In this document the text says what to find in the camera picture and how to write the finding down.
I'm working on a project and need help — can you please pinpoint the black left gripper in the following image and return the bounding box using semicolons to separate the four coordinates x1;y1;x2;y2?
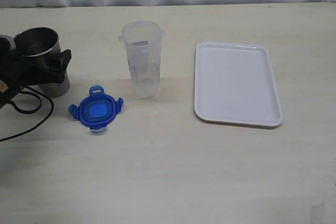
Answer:
1;35;71;107

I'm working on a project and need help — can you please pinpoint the stainless steel cup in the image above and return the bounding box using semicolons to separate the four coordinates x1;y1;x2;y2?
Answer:
14;27;70;98

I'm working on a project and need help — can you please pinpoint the blue plastic snap lid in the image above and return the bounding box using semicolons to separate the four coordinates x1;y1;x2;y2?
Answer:
68;84;124;132

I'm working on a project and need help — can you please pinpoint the clear plastic tall container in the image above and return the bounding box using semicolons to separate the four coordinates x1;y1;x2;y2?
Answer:
119;20;164;99

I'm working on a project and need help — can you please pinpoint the white rectangular tray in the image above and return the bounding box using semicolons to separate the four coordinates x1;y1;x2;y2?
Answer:
194;42;284;128

